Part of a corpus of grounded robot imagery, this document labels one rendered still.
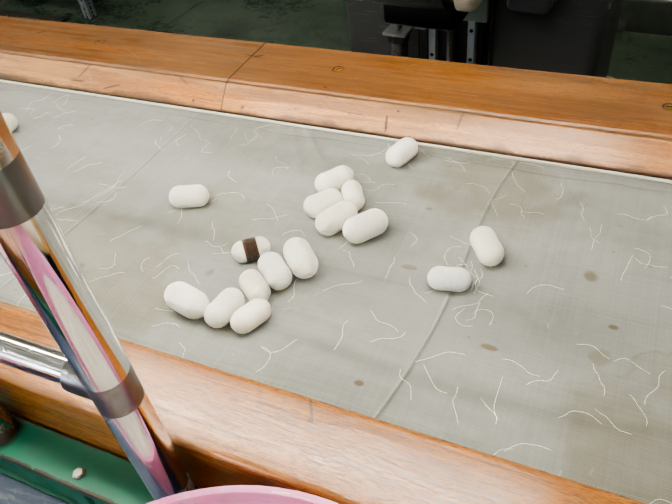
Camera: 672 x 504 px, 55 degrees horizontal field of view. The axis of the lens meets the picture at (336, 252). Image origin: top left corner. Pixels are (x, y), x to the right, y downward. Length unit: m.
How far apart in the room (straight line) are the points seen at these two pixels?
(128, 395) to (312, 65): 0.47
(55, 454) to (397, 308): 0.25
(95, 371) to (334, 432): 0.14
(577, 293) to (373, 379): 0.16
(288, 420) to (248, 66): 0.44
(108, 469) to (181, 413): 0.08
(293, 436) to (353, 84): 0.39
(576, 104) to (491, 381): 0.30
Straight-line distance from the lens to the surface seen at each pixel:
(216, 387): 0.41
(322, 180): 0.55
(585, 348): 0.45
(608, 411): 0.43
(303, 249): 0.48
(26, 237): 0.26
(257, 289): 0.47
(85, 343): 0.29
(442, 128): 0.62
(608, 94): 0.65
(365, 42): 1.51
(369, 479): 0.36
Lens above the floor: 1.09
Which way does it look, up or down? 43 degrees down
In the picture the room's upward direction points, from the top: 8 degrees counter-clockwise
